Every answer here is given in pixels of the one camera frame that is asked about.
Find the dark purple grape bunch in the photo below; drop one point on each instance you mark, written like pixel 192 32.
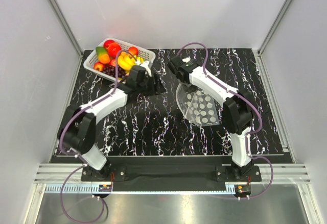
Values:
pixel 110 71

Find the aluminium front rail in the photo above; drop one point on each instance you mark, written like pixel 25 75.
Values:
pixel 67 178

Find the yellow banana bunch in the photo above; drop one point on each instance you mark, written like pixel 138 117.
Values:
pixel 126 62

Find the red apple back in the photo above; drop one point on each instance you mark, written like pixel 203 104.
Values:
pixel 107 43

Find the right connector board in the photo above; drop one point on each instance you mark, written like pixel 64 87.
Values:
pixel 244 188

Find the small red apple front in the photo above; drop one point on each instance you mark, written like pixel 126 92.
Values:
pixel 99 66

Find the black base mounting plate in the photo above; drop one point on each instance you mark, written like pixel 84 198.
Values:
pixel 169 173

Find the right aluminium frame post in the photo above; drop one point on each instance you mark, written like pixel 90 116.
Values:
pixel 280 16

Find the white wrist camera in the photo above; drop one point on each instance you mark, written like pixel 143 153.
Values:
pixel 186 60
pixel 146 66

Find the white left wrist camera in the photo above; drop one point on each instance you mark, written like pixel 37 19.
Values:
pixel 146 66

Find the left aluminium frame post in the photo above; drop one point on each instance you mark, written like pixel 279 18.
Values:
pixel 65 26

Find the green orange mango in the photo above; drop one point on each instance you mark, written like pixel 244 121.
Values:
pixel 101 50

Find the aluminium frame post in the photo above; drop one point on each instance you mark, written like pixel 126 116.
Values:
pixel 280 16
pixel 65 26

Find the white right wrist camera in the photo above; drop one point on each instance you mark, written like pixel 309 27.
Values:
pixel 186 60

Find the connector board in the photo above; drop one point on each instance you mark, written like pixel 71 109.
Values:
pixel 244 188
pixel 105 187

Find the clear dotted zip top bag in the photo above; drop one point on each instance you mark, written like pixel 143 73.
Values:
pixel 197 106

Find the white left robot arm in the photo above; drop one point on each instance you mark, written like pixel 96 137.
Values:
pixel 77 130

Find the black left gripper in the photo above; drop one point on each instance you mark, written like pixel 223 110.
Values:
pixel 156 89

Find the left connector board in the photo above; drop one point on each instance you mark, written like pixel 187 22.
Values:
pixel 105 187

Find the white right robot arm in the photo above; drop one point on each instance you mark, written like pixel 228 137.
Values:
pixel 235 115

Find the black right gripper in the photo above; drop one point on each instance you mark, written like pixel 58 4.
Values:
pixel 193 89

